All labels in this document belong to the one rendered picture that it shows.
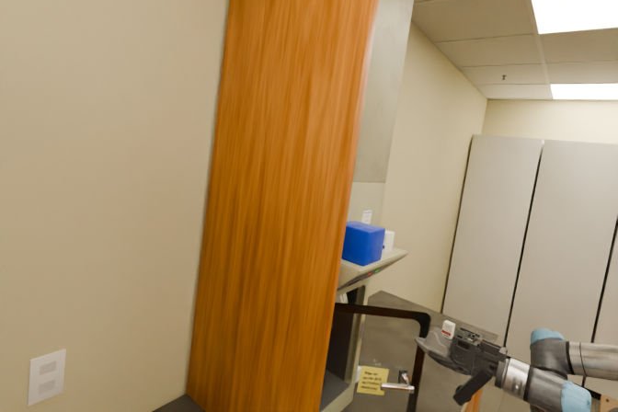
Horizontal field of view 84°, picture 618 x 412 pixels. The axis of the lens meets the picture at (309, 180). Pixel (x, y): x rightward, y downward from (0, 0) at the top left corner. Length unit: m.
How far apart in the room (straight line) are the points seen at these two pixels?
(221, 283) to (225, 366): 0.24
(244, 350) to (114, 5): 0.95
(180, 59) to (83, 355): 0.83
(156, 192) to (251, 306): 0.42
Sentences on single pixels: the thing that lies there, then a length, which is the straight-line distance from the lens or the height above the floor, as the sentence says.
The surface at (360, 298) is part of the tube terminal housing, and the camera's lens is 1.26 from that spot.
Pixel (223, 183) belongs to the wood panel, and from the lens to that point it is 1.06.
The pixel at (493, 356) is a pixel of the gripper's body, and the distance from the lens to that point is 0.99.
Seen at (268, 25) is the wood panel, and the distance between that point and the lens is 1.02.
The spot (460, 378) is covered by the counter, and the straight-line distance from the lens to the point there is 1.74.
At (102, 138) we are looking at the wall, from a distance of 0.98.
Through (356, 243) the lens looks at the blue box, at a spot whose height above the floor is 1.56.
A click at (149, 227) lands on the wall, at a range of 1.08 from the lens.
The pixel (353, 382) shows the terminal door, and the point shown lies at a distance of 1.09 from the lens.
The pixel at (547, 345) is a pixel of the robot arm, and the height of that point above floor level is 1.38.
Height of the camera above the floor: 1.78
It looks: 5 degrees down
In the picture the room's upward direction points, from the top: 8 degrees clockwise
